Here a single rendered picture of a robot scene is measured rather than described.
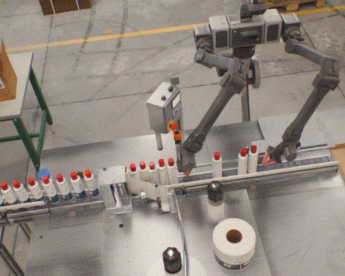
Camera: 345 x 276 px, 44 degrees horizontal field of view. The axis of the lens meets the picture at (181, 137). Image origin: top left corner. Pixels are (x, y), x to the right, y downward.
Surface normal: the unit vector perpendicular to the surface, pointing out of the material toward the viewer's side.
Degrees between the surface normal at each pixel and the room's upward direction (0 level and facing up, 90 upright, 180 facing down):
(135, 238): 0
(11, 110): 0
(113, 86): 0
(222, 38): 90
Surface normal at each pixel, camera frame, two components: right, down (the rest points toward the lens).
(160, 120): -0.46, 0.66
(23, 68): -0.07, -0.69
